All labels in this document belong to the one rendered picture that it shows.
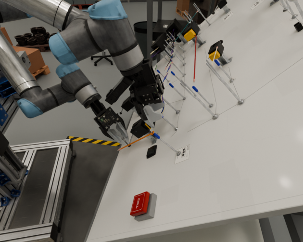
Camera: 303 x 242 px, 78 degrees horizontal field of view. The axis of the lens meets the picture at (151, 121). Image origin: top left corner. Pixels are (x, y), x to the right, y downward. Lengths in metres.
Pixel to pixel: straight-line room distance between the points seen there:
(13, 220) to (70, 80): 1.22
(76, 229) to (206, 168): 1.41
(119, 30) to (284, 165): 0.41
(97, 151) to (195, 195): 1.72
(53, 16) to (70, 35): 0.13
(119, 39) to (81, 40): 0.08
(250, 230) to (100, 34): 0.80
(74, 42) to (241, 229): 0.81
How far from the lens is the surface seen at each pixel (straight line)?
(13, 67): 0.81
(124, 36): 0.47
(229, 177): 0.40
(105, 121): 0.68
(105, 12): 0.46
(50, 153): 1.93
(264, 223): 0.90
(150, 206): 0.49
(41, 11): 0.62
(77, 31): 0.49
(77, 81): 0.70
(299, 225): 0.71
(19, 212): 1.71
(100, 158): 2.00
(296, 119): 0.42
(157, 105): 0.61
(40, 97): 0.77
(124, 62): 0.48
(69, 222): 1.76
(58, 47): 0.51
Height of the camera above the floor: 1.55
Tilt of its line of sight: 42 degrees down
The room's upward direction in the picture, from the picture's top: straight up
